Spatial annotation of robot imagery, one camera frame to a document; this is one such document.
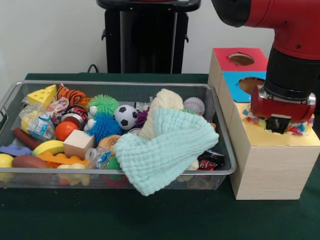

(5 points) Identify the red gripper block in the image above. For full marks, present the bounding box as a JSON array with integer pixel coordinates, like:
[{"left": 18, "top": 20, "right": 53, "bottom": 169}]
[{"left": 250, "top": 84, "right": 317, "bottom": 135}]

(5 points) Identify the colourful spotted cloth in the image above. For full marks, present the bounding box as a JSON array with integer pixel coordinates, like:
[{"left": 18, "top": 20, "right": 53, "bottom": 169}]
[{"left": 243, "top": 104, "right": 315, "bottom": 137}]

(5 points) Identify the cream knitted cloth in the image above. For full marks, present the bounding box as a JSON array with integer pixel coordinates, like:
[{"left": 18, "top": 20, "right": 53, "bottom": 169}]
[{"left": 137, "top": 88, "right": 200, "bottom": 171}]

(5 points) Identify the light blue knitted cloth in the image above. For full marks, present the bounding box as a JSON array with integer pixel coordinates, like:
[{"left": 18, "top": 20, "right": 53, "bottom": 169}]
[{"left": 112, "top": 107, "right": 220, "bottom": 196}]

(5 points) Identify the wooden box with three holes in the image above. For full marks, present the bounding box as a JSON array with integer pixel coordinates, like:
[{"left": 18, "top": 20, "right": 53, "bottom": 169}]
[{"left": 207, "top": 47, "right": 320, "bottom": 200}]

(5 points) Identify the shallow mesh bin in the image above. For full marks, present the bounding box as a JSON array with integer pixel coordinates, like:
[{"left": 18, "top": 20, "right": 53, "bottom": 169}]
[{"left": 0, "top": 79, "right": 238, "bottom": 190}]

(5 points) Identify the white toy baseball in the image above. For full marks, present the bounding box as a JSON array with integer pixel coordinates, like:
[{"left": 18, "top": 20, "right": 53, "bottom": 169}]
[{"left": 183, "top": 97, "right": 206, "bottom": 116}]

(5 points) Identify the black and white soccer ball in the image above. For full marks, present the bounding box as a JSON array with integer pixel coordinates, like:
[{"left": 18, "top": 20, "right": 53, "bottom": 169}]
[{"left": 114, "top": 104, "right": 139, "bottom": 131}]

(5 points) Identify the dark green tablecloth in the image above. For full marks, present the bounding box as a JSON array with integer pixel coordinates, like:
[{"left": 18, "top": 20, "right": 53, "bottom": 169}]
[{"left": 0, "top": 72, "right": 320, "bottom": 240}]

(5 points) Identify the blue spiky toy with eyes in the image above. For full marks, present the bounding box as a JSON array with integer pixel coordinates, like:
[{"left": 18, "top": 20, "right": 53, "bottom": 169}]
[{"left": 83, "top": 106, "right": 116, "bottom": 147}]

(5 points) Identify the green spiky ball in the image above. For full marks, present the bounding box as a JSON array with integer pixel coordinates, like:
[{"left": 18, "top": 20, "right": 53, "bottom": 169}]
[{"left": 87, "top": 94, "right": 121, "bottom": 117}]

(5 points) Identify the orange tiger plush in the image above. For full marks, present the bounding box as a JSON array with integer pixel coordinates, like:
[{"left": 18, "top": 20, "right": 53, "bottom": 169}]
[{"left": 55, "top": 83, "right": 87, "bottom": 105}]

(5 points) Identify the orange-red ball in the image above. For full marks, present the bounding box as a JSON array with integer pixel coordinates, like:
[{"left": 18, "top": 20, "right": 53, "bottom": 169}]
[{"left": 54, "top": 121, "right": 79, "bottom": 141}]

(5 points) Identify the yellow toy banana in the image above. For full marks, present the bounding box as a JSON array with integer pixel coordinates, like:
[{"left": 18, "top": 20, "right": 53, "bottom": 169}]
[{"left": 31, "top": 140, "right": 65, "bottom": 157}]

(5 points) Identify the yellow cheese wedge toy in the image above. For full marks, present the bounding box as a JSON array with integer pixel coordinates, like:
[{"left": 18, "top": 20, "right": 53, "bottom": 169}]
[{"left": 27, "top": 84, "right": 58, "bottom": 105}]

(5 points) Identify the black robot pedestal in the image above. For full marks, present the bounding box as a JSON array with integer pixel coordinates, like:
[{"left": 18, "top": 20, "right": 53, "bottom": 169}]
[{"left": 96, "top": 0, "right": 202, "bottom": 74}]

